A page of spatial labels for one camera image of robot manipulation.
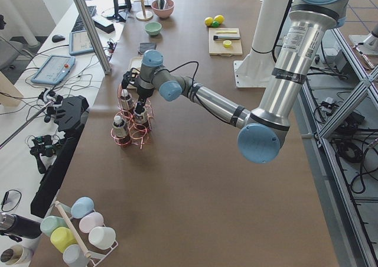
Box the half lemon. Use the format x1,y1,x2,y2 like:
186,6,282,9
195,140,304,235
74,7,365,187
222,40,232,48

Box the yellow lemon far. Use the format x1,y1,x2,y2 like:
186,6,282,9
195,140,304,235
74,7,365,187
214,15,224,24

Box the aluminium frame post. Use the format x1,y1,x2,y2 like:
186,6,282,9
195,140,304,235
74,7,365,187
73,0,111,74

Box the metal ice scoop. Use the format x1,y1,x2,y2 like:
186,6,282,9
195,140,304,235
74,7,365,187
157,0,167,10

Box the green cup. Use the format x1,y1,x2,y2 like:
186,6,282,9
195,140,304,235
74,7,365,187
40,216,67,237

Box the copper wire bottle rack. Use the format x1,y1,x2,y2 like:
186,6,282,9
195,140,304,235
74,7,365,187
110,84,154,149

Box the teach pendant near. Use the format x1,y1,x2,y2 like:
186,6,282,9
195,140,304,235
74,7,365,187
31,55,76,86

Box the green bowl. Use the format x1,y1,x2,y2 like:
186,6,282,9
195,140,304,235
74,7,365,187
144,22,162,36

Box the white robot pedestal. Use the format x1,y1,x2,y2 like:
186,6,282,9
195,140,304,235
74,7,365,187
234,0,292,88

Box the black computer mouse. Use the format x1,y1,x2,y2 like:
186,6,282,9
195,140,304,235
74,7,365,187
51,34,66,43

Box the white cup rack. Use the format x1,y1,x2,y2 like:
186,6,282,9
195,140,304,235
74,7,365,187
54,197,119,266

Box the wooden cutting board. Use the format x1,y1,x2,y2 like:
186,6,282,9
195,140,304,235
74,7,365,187
208,28,243,56

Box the yellow plastic knife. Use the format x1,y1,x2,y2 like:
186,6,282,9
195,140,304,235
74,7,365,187
216,30,237,34

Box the beige bunny tray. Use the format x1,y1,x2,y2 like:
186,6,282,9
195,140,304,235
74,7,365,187
128,56,142,71

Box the blue cup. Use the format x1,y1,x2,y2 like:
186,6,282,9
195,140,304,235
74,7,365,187
71,197,95,219

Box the black keyboard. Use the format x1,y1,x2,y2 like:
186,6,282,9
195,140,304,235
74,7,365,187
70,5,97,33

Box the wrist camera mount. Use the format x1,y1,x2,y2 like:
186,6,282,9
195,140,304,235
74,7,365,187
121,67,139,89

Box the grey cup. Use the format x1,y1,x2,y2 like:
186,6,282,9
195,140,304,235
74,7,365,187
63,244,89,267

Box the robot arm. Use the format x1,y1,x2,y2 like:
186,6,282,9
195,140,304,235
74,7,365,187
135,0,349,163

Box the white cup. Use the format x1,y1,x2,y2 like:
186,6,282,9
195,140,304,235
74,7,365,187
89,226,116,250

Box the teach pendant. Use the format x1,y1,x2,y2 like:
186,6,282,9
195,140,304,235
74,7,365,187
31,55,76,86
69,30,94,56

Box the yellow cup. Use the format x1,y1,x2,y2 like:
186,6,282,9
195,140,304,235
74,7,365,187
50,227,77,253

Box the pink ice bowl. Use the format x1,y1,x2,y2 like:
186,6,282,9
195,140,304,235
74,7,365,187
151,0,175,19

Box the teach pendant far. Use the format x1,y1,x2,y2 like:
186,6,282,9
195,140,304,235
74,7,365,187
69,30,94,56

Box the yellow lemon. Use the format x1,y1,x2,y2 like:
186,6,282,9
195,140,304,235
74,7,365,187
214,15,224,24
204,17,214,27

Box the green lime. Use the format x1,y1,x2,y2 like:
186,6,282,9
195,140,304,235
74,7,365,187
211,21,220,28

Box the paper cup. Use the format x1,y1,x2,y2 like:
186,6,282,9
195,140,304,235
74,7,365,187
1,245,34,265

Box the black thermos bottle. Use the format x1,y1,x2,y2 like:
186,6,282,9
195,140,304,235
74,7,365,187
1,212,41,242

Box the tea bottle front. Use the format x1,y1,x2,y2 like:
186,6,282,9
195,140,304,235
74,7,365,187
113,115,131,146

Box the wooden stand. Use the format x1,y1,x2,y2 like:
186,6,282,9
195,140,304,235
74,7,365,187
135,0,154,21

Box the yellow lemon near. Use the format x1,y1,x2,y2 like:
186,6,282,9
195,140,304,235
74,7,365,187
204,17,214,27

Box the pink cup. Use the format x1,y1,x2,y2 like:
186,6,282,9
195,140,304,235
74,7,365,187
79,211,104,233

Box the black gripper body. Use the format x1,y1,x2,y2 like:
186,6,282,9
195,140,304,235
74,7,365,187
137,86,154,103

